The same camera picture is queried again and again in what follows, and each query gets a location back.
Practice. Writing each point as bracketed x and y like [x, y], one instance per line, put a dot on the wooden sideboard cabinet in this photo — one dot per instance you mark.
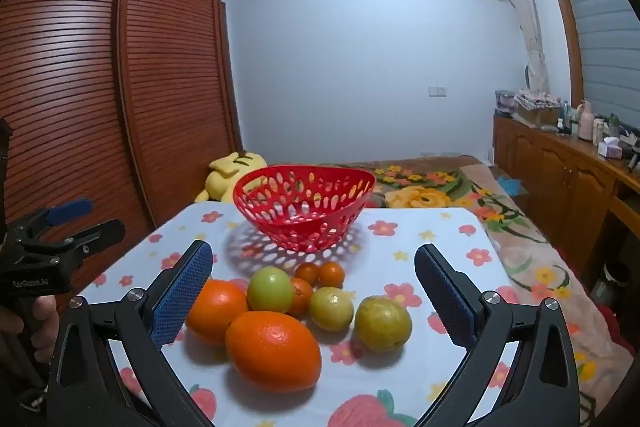
[550, 167]

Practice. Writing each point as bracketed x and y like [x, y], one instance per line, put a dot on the grey window blind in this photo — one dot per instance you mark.
[600, 32]

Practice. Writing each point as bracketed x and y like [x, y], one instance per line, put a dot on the person's left hand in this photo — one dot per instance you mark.
[42, 322]

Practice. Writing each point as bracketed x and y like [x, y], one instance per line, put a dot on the small grey fan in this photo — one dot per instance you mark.
[525, 77]

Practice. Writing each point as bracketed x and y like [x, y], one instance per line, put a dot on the grey handheld device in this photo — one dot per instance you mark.
[632, 157]

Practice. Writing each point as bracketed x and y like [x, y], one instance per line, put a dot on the mottled green guava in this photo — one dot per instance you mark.
[382, 324]

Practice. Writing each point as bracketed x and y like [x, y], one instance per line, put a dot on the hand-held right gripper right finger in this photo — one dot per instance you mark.
[445, 302]

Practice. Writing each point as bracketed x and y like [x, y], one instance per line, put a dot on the large oval orange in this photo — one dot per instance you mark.
[272, 352]

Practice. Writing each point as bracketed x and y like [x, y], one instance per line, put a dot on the pink thermos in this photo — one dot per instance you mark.
[585, 122]

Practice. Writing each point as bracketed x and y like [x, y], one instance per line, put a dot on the blue cloth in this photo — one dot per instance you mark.
[510, 184]

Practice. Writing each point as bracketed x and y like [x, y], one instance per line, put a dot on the wooden louvred wardrobe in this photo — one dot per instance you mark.
[75, 82]

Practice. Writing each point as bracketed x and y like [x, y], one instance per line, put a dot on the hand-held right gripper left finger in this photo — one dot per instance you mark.
[182, 297]

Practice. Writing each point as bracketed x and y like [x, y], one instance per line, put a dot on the green apple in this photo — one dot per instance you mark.
[270, 289]

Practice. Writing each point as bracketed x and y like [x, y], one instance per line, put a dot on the beige floral blanket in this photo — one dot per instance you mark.
[530, 252]

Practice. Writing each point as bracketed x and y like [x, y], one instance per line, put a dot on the red plastic basket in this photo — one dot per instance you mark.
[300, 227]

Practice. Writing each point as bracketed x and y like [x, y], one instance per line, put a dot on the yellow plush toy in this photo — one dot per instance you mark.
[225, 177]

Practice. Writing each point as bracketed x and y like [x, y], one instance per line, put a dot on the white floral tablecloth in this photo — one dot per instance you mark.
[400, 247]

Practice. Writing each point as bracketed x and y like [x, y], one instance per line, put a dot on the round orange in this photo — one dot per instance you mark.
[217, 309]

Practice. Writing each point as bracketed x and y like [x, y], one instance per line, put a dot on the medium tangerine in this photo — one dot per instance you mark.
[301, 298]

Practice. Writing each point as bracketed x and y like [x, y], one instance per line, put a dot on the folded floral cloth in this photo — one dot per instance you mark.
[537, 98]

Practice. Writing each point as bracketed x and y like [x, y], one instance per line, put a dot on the grey bin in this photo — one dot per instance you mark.
[612, 284]

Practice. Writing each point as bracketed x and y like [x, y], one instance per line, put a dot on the yellow-green apple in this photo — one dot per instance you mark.
[331, 308]

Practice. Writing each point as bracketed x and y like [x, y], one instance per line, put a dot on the clear plastic bottle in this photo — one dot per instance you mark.
[565, 112]

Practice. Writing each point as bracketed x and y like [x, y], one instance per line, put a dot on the wooden window frame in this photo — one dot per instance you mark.
[565, 22]

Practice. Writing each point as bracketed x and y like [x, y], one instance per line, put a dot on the brown floral blanket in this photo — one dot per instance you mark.
[415, 197]

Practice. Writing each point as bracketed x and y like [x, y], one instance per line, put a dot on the clear storage box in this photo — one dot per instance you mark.
[505, 102]

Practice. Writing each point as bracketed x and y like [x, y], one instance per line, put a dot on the cream curtain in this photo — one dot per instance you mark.
[530, 32]

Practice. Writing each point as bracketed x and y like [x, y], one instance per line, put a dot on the cardboard box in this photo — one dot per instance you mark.
[537, 114]

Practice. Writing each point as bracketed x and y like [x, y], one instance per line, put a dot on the green bottle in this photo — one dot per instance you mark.
[613, 125]

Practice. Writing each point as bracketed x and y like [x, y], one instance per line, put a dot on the pink tissue box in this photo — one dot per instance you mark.
[611, 148]

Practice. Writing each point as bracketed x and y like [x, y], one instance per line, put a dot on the white wall switch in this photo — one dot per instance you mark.
[437, 91]

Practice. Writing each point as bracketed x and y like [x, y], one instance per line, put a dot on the red cloth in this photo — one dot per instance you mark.
[617, 332]

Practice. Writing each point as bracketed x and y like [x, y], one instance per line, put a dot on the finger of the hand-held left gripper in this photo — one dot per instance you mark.
[100, 232]
[70, 208]

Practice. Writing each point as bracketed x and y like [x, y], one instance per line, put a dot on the small tangerine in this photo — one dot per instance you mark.
[331, 274]
[306, 272]

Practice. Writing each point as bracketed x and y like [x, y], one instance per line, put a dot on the white bottle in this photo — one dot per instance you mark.
[598, 131]

